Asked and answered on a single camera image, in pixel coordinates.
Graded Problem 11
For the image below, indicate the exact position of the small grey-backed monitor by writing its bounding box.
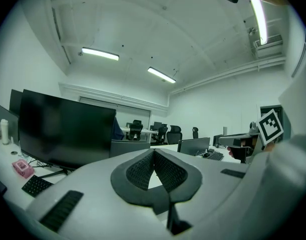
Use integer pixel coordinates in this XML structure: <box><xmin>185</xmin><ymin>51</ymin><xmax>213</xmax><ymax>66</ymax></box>
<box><xmin>179</xmin><ymin>136</ymin><xmax>211</xmax><ymax>157</ymax></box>

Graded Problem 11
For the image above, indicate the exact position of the grey desk partition screen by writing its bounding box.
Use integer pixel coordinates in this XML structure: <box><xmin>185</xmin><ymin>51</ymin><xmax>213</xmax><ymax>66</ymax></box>
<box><xmin>0</xmin><ymin>102</ymin><xmax>20</xmax><ymax>145</ymax></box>

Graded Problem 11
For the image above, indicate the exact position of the white air conditioner unit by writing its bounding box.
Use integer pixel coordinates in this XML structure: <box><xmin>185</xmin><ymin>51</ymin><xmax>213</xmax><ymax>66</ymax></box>
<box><xmin>253</xmin><ymin>33</ymin><xmax>284</xmax><ymax>51</ymax></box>

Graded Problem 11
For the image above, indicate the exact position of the long ceiling light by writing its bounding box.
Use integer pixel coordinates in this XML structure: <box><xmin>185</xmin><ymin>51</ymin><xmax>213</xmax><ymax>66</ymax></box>
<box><xmin>249</xmin><ymin>0</ymin><xmax>269</xmax><ymax>46</ymax></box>
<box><xmin>147</xmin><ymin>66</ymin><xmax>177</xmax><ymax>84</ymax></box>
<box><xmin>81</xmin><ymin>46</ymin><xmax>120</xmax><ymax>62</ymax></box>

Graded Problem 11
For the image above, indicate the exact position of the white bottle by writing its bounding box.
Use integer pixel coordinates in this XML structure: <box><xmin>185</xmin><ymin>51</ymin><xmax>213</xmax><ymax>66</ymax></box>
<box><xmin>0</xmin><ymin>118</ymin><xmax>11</xmax><ymax>145</ymax></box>

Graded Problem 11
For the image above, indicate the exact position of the black monitor behind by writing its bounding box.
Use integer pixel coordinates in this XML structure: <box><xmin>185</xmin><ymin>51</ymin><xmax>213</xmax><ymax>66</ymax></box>
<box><xmin>9</xmin><ymin>88</ymin><xmax>24</xmax><ymax>117</ymax></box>

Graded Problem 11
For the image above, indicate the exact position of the pink box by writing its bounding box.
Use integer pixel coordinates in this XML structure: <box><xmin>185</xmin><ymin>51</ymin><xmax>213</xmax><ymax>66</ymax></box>
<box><xmin>12</xmin><ymin>158</ymin><xmax>35</xmax><ymax>179</ymax></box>

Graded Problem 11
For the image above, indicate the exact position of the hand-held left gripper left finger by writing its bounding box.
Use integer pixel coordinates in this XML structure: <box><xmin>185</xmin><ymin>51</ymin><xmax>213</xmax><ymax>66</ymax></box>
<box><xmin>110</xmin><ymin>148</ymin><xmax>155</xmax><ymax>207</ymax></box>

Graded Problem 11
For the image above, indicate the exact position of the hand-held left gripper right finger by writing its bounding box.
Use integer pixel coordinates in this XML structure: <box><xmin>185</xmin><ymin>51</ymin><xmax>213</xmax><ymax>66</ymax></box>
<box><xmin>154</xmin><ymin>148</ymin><xmax>202</xmax><ymax>210</ymax></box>

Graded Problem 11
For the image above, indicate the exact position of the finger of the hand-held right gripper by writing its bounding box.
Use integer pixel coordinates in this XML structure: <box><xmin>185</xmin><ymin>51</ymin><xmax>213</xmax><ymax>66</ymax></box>
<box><xmin>218</xmin><ymin>134</ymin><xmax>235</xmax><ymax>147</ymax></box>
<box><xmin>227</xmin><ymin>145</ymin><xmax>248</xmax><ymax>160</ymax></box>

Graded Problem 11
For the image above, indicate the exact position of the large black computer monitor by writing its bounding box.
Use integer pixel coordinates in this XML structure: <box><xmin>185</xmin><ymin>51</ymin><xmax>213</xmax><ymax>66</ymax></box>
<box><xmin>18</xmin><ymin>88</ymin><xmax>117</xmax><ymax>179</ymax></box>

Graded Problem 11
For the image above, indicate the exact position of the small black keyboard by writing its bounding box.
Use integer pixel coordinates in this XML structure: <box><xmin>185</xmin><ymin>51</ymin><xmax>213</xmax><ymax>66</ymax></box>
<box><xmin>203</xmin><ymin>151</ymin><xmax>224</xmax><ymax>161</ymax></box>

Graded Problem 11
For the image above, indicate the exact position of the dark door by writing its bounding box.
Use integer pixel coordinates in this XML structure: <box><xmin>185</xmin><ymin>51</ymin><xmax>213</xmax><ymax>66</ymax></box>
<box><xmin>259</xmin><ymin>104</ymin><xmax>284</xmax><ymax>135</ymax></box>

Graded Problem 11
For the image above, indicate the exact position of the blue jacket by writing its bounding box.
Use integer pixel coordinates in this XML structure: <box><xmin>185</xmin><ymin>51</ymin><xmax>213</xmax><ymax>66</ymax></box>
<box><xmin>112</xmin><ymin>115</ymin><xmax>125</xmax><ymax>142</ymax></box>

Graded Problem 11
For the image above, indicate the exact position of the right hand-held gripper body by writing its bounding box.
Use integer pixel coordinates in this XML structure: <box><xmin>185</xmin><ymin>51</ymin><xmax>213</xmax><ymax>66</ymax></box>
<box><xmin>232</xmin><ymin>108</ymin><xmax>285</xmax><ymax>165</ymax></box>

